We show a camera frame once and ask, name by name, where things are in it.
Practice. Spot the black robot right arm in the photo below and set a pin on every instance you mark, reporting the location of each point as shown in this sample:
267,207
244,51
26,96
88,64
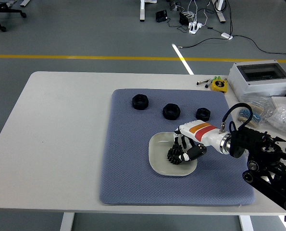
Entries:
253,139

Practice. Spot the black electronic box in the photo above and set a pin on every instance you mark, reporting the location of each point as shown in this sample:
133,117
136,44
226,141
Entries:
161,16

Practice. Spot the blue-grey textured mat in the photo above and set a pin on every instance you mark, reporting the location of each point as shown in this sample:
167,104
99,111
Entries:
133,168

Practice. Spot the flat white box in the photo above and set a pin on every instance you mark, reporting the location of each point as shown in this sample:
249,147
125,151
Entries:
283,101

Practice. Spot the white power adapter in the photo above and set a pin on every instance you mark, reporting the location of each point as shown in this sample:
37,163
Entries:
226,35

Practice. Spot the silver pocket tool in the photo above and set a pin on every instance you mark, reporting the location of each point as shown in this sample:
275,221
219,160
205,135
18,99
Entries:
201,82

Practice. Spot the small black hex nut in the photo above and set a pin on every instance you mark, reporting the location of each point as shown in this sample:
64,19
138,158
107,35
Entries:
198,117

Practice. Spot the grey electrical enclosure box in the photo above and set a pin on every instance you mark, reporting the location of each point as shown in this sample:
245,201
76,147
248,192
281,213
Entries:
239,81

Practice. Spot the white desk leg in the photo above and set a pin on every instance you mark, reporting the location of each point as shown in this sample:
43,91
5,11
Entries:
142,10
220,14

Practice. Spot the white table leg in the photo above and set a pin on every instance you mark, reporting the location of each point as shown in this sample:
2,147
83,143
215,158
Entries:
67,222
246,223

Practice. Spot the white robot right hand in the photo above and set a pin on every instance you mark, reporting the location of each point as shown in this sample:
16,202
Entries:
202,133

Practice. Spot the white square dish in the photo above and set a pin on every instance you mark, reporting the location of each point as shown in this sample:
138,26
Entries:
162,166

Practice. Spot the white desk foot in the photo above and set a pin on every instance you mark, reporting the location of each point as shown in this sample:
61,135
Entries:
25,2

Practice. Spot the large black hex nut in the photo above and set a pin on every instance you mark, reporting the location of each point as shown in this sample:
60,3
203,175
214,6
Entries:
135,104
166,115

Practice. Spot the white power strip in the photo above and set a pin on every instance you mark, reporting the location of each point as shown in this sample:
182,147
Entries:
194,27

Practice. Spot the yellow tape measure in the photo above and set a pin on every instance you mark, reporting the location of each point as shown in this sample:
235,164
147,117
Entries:
218,85

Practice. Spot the large black gear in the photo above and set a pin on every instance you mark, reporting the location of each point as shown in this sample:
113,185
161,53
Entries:
172,157

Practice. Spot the bag of blue resistors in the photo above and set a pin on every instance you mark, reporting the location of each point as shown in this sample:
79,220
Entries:
256,116

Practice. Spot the clear bag of small parts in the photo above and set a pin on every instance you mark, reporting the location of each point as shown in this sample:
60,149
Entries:
284,118

